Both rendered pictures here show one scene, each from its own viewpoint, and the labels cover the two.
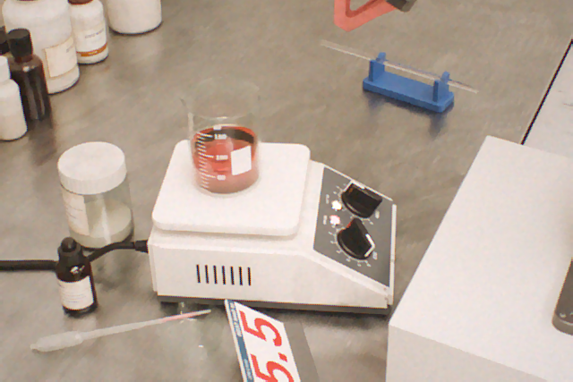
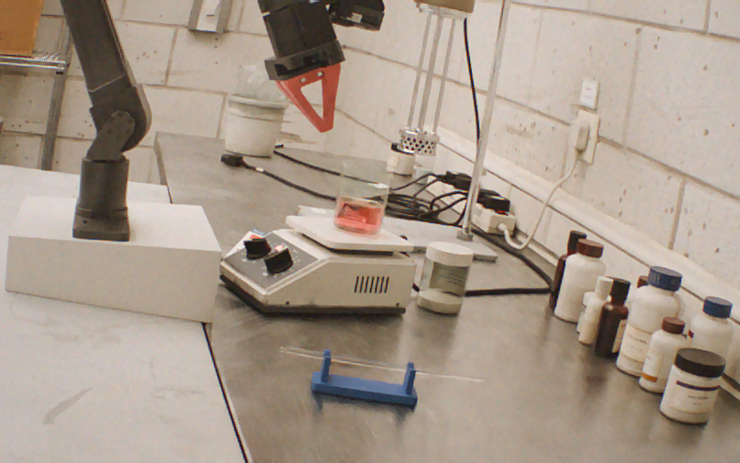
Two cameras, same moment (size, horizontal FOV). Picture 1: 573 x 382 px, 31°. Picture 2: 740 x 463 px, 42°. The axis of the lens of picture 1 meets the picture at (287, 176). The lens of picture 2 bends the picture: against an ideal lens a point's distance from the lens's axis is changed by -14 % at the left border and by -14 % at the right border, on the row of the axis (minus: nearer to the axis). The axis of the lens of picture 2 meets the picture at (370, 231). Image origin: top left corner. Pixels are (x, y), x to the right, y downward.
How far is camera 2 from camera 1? 1.88 m
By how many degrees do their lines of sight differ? 119
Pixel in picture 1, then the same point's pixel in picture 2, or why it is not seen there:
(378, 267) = (237, 258)
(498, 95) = (274, 398)
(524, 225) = (162, 226)
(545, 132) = (199, 368)
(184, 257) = not seen: hidden behind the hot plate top
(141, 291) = not seen: hidden behind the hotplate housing
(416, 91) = (351, 380)
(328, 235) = (274, 242)
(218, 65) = (559, 396)
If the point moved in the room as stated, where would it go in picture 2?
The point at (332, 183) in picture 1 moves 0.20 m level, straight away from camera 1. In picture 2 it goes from (303, 258) to (409, 315)
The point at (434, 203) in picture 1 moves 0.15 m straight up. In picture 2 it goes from (246, 324) to (267, 188)
